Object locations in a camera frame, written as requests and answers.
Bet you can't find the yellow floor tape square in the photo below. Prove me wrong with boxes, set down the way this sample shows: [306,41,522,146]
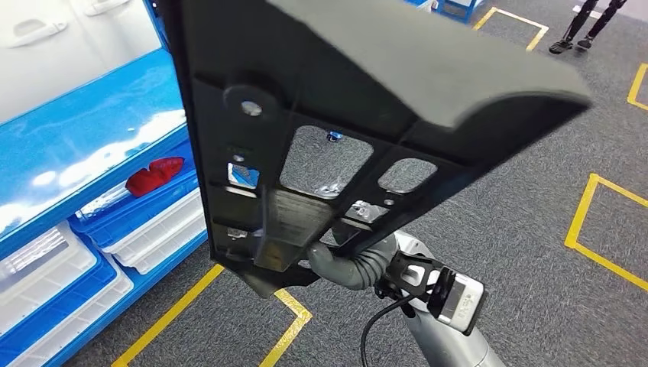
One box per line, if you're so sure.
[111,263,313,367]

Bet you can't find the black plastic plate frame part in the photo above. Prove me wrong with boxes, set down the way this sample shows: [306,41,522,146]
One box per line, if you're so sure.
[151,0,593,299]

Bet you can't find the red object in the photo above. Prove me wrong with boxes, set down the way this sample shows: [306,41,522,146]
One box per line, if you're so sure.
[125,157,185,197]

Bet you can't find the blue metal shelf rack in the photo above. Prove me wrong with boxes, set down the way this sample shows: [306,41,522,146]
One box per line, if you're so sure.
[0,0,209,367]

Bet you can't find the person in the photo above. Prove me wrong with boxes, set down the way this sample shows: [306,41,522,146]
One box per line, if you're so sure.
[549,0,629,55]

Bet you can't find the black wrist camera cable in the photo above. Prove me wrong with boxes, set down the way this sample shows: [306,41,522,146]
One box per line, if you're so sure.
[360,294,416,367]

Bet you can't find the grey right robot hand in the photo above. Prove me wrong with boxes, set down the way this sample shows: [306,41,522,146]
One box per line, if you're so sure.
[306,232,401,293]

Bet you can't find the white car door handle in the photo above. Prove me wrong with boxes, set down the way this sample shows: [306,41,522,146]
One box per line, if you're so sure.
[5,19,68,49]
[83,0,133,16]

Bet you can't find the white car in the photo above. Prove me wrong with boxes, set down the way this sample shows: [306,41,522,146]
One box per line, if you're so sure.
[0,0,163,125]

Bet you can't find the pale wrist camera on bracket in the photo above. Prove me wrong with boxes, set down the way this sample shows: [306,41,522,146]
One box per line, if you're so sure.
[377,252,487,337]

